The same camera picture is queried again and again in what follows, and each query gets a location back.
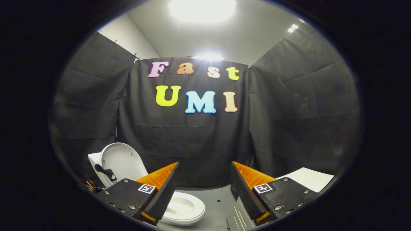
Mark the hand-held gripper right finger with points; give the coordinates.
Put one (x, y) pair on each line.
(244, 192)

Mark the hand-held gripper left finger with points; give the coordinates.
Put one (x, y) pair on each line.
(163, 195)

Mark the white toilet lid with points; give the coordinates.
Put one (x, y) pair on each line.
(123, 158)

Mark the white ceramic toilet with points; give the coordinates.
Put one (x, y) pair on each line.
(196, 208)

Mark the black backdrop cloth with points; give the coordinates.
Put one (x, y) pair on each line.
(192, 138)

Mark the grey white cabinet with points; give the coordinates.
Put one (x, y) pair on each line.
(308, 178)

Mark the orange black tool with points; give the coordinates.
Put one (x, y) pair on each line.
(94, 186)

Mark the narrow ceiling light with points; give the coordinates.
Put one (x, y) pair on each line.
(208, 57)

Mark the small ceiling spot light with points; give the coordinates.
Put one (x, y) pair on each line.
(292, 28)

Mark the large ceiling light panel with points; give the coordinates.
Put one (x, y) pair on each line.
(202, 9)

